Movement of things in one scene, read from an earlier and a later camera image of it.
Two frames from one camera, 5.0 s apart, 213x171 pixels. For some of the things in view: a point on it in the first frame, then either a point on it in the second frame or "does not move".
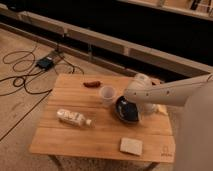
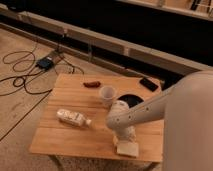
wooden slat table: [78, 120] does not move
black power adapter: [45, 62] does not move
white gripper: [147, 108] to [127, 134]
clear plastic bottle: [73, 117] does not move
